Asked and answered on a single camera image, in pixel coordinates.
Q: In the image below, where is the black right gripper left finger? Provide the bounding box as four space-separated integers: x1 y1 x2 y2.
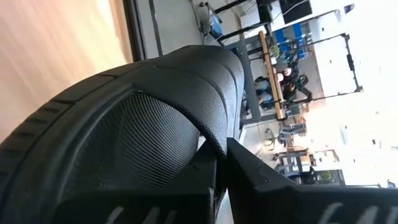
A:
52 140 218 224

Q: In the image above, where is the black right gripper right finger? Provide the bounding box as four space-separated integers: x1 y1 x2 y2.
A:
226 138 398 224

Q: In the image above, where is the black slide sandal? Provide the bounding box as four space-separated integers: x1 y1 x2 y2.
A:
0 45 245 224

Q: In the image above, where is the person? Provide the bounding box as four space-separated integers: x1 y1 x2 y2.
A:
253 76 274 110
276 67 312 103

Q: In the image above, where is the wooden table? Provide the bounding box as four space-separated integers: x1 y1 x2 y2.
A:
257 30 287 121

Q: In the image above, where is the blue container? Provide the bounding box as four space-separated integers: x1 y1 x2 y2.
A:
208 4 223 39

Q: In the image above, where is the blue storage rack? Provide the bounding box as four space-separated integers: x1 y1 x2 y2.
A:
273 23 304 60

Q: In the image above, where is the black monitor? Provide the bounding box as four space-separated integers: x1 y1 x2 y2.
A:
279 0 313 25

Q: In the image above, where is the black aluminium table frame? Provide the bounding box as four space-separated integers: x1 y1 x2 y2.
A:
123 0 147 62

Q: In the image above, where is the black metal frame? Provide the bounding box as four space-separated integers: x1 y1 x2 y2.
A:
306 32 364 102

